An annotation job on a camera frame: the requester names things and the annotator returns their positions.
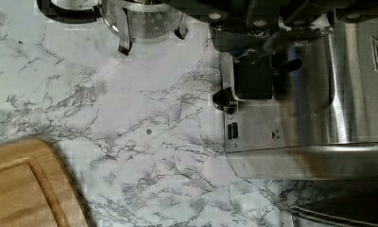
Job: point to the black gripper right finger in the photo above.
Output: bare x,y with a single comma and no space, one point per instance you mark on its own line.
318,17

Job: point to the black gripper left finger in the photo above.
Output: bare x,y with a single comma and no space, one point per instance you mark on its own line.
234,25

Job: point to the stainless steel toaster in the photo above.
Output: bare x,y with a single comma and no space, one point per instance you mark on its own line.
307,113

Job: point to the stainless toaster oven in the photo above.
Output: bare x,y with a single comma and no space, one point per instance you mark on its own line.
353,210

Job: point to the glass french press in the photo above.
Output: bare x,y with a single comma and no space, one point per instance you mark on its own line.
132,21

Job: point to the bamboo cutting board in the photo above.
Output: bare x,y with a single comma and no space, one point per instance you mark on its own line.
36,189

